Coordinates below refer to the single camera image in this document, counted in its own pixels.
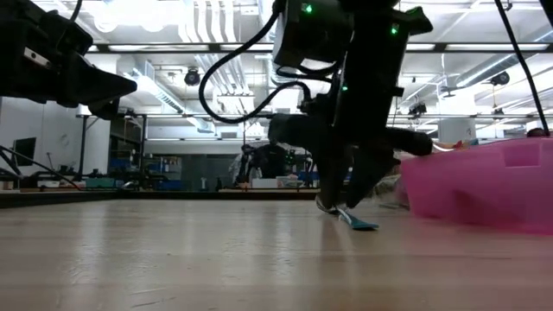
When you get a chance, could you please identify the black monitor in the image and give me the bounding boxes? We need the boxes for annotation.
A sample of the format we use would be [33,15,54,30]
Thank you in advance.
[12,136,38,168]

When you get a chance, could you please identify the long black cable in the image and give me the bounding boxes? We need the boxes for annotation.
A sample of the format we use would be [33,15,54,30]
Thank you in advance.
[0,144,84,192]

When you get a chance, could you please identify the clear plastic bin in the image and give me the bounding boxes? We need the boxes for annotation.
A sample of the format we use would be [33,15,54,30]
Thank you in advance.
[373,142,461,212]

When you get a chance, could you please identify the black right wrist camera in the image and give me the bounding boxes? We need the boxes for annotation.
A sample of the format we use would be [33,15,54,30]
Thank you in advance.
[271,0,354,69]

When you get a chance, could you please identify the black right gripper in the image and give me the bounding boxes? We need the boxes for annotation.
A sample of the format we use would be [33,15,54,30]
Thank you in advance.
[266,6,435,213]

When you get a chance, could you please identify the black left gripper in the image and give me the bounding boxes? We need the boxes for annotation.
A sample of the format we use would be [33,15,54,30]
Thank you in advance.
[0,0,139,122]

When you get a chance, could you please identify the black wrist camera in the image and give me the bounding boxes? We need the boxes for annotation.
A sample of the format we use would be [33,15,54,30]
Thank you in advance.
[41,9,94,58]
[271,0,354,69]

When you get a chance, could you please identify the black spoon teal handle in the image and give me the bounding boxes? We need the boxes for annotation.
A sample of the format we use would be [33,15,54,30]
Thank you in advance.
[314,194,381,232]

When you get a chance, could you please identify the pink plastic bin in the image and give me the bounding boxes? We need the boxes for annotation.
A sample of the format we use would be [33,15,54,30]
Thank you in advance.
[399,137,553,237]

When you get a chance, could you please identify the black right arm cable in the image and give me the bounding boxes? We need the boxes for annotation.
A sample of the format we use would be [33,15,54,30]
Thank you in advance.
[197,9,342,126]

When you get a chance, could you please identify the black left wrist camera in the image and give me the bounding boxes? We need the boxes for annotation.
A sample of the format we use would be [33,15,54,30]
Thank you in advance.
[41,9,94,58]

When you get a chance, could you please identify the thin black cable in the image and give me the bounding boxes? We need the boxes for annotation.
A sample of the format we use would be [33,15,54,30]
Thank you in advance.
[493,0,551,138]

